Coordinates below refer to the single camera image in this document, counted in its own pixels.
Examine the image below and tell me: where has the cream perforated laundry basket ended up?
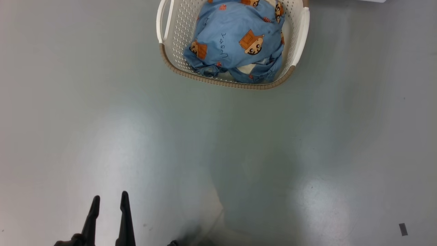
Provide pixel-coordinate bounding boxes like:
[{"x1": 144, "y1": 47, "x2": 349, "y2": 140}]
[{"x1": 156, "y1": 0, "x2": 310, "y2": 90}]

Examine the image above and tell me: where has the blue cartoon print garment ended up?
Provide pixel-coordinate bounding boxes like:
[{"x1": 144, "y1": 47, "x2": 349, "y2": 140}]
[{"x1": 183, "y1": 0, "x2": 285, "y2": 77}]

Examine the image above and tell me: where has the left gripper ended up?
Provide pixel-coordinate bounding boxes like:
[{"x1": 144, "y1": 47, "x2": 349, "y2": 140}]
[{"x1": 54, "y1": 191, "x2": 136, "y2": 246}]

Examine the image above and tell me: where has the cream cloth garment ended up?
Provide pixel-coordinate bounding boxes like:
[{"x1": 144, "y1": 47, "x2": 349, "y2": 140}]
[{"x1": 236, "y1": 63, "x2": 256, "y2": 74}]

